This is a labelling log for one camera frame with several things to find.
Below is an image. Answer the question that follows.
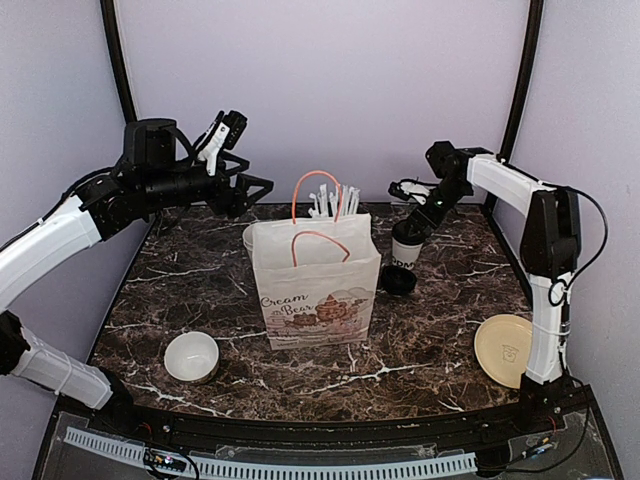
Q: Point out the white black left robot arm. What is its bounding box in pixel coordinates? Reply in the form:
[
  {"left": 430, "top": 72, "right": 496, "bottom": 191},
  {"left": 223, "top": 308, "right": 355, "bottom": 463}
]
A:
[{"left": 1, "top": 110, "right": 274, "bottom": 436}]

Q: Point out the white ceramic bowl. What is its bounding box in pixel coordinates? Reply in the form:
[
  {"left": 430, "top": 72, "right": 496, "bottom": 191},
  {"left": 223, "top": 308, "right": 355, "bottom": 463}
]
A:
[{"left": 163, "top": 331, "right": 220, "bottom": 385}]

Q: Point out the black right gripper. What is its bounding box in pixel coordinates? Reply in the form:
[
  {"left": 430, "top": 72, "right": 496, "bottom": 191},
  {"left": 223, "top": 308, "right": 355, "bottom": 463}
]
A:
[{"left": 404, "top": 178, "right": 472, "bottom": 241}]

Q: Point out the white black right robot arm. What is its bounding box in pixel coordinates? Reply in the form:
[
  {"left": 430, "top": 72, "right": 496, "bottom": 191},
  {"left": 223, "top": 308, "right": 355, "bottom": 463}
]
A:
[{"left": 408, "top": 141, "right": 597, "bottom": 385}]

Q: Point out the bundle of white wrapped straws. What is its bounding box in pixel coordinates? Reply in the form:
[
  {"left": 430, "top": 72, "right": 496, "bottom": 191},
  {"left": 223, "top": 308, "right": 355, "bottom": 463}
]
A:
[{"left": 308, "top": 184, "right": 361, "bottom": 218}]

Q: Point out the black corner frame post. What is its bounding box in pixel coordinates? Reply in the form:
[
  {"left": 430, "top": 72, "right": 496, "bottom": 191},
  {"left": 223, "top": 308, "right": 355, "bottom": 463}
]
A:
[{"left": 99, "top": 0, "right": 154, "bottom": 184}]

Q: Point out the stack of white paper cups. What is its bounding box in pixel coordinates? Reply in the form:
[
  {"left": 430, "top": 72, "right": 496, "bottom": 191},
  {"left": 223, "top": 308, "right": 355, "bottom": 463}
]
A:
[{"left": 242, "top": 225, "right": 253, "bottom": 261}]

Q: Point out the stack of black cup lids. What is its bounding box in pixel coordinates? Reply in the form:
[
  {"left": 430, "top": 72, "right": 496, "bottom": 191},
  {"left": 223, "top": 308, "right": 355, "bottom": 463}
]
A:
[{"left": 380, "top": 265, "right": 417, "bottom": 296}]

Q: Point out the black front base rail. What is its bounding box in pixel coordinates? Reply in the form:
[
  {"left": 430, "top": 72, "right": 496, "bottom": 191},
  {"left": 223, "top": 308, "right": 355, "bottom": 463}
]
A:
[{"left": 52, "top": 384, "right": 601, "bottom": 468}]

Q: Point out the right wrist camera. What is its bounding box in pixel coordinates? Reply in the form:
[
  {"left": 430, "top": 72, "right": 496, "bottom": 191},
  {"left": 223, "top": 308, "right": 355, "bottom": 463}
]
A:
[{"left": 388, "top": 179, "right": 434, "bottom": 205}]

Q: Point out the cream yellow plate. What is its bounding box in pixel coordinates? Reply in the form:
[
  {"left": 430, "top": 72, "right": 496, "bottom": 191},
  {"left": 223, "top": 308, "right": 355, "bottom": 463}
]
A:
[{"left": 474, "top": 314, "right": 532, "bottom": 389}]

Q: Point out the black right frame post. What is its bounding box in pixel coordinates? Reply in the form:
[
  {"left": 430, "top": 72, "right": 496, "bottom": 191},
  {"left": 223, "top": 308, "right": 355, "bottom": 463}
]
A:
[{"left": 498, "top": 0, "right": 544, "bottom": 165}]

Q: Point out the white slotted cable duct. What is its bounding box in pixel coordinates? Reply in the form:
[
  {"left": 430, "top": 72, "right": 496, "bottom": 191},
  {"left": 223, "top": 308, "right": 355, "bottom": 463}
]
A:
[{"left": 63, "top": 427, "right": 477, "bottom": 479}]

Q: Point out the white paper takeout bag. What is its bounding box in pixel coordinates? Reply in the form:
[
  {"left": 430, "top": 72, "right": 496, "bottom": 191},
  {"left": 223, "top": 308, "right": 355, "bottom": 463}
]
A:
[{"left": 242, "top": 170, "right": 384, "bottom": 351}]

